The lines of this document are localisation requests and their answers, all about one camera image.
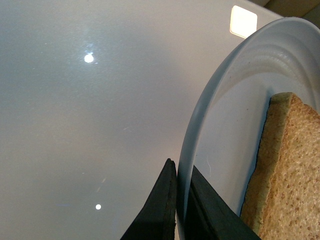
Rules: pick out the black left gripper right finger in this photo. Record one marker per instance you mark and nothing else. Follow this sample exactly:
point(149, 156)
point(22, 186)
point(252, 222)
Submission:
point(208, 217)

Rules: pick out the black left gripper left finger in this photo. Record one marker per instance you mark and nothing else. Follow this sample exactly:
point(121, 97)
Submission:
point(157, 218)

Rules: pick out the brown bread slice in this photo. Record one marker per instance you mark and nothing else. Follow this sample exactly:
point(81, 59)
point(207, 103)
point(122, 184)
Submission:
point(282, 200)

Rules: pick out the light blue ceramic plate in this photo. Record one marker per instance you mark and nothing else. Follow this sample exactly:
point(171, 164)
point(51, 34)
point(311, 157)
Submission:
point(224, 132)

